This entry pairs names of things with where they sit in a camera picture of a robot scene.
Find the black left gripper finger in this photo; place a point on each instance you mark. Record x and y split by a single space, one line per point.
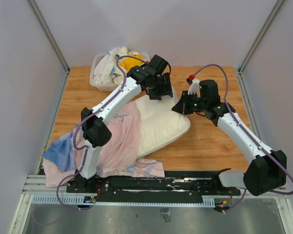
167 88
153 94

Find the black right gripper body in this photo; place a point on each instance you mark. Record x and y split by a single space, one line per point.
196 104

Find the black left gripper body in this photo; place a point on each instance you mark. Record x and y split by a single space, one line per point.
158 84

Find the cream white pillow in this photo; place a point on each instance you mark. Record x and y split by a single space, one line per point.
160 126

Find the pink blue printed pillowcase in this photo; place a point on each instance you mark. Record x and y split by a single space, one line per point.
119 157

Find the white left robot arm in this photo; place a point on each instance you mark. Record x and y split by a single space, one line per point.
94 126

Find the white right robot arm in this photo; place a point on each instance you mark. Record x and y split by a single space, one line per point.
265 171

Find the yellow orange cloth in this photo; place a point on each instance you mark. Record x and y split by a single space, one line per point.
128 63

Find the cream floral printed cloth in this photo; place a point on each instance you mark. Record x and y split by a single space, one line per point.
117 75

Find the white crumpled cloth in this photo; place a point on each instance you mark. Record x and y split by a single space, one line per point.
104 65

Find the translucent plastic bin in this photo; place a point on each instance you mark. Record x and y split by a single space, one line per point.
103 87

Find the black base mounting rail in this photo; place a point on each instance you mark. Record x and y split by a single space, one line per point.
185 187

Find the right aluminium frame post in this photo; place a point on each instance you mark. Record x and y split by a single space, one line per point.
263 31

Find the aluminium frame post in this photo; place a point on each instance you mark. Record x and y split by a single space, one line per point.
43 24
263 31

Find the left aluminium frame post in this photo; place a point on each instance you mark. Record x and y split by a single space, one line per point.
43 24

